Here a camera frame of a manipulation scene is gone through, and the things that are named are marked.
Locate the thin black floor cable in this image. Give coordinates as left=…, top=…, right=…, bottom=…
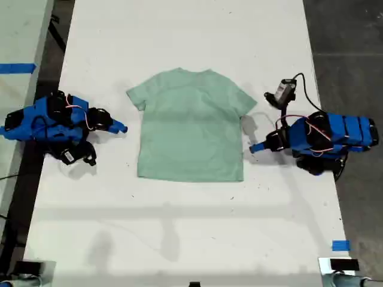
left=0, top=170, right=22, bottom=181

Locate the black camera box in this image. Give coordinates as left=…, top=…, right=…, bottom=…
left=58, top=147, right=80, bottom=166
left=274, top=78, right=297, bottom=105

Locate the black camera cable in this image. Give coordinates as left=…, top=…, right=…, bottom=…
left=291, top=72, right=323, bottom=114

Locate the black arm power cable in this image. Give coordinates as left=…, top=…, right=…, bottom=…
left=332, top=155, right=349, bottom=182

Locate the grey stand tube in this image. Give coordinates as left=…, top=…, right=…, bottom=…
left=0, top=272, right=42, bottom=287
left=322, top=271, right=375, bottom=287

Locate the black clamp block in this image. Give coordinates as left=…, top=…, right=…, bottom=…
left=330, top=258, right=360, bottom=271
left=14, top=261, right=42, bottom=274

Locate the long blue tape strip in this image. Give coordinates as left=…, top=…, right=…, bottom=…
left=0, top=62, right=38, bottom=74

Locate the pale green T-shirt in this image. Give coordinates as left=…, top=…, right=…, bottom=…
left=125, top=67, right=258, bottom=182

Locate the white side table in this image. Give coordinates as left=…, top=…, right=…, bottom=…
left=0, top=0, right=55, bottom=240

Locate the short blue tape strip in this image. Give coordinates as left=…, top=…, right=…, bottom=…
left=332, top=240, right=351, bottom=252

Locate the white bracket plate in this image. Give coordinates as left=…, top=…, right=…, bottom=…
left=11, top=259, right=57, bottom=287
left=317, top=256, right=364, bottom=277

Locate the black metal frame leg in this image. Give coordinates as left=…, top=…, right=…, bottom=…
left=49, top=5, right=68, bottom=53

